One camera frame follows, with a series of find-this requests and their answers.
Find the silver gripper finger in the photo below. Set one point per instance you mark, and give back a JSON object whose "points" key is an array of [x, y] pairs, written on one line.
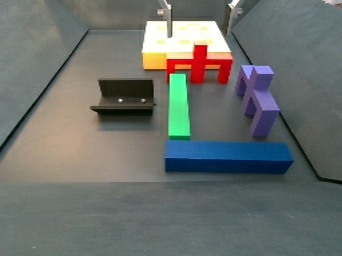
{"points": [[165, 11], [234, 12]]}

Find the green long bar block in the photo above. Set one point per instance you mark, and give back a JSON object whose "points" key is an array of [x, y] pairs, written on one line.
{"points": [[179, 129]]}

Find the yellow slotted board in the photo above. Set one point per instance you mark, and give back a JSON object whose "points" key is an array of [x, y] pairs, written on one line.
{"points": [[187, 32]]}

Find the red comb-shaped block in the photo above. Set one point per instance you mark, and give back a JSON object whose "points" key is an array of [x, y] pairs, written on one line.
{"points": [[198, 60]]}

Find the purple comb-shaped block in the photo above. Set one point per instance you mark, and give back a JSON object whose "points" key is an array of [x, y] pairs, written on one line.
{"points": [[258, 102]]}

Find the blue long rectangular block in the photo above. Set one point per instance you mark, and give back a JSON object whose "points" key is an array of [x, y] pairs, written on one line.
{"points": [[227, 157]]}

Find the black angle bracket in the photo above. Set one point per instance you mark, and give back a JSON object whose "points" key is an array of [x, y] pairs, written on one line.
{"points": [[126, 96]]}

